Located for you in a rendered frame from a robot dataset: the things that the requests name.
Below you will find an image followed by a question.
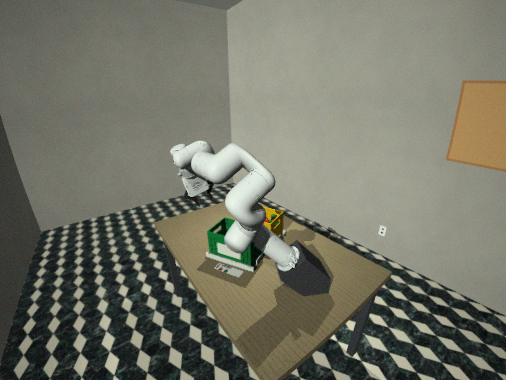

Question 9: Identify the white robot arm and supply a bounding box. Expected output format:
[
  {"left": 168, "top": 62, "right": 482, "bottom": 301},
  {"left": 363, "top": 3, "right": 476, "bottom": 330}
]
[{"left": 170, "top": 141, "right": 300, "bottom": 271}]

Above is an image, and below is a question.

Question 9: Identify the white paper pick list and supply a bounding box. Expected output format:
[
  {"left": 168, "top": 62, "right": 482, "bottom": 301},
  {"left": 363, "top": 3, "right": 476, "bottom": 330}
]
[{"left": 214, "top": 263, "right": 244, "bottom": 277}]

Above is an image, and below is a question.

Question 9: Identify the yellow plastic crate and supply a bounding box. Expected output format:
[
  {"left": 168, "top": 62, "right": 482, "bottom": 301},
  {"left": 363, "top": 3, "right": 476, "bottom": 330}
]
[{"left": 263, "top": 207, "right": 283, "bottom": 236}]

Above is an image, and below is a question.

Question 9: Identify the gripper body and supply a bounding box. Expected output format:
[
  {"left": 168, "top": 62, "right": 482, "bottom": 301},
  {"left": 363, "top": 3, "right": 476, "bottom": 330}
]
[{"left": 182, "top": 173, "right": 209, "bottom": 197}]

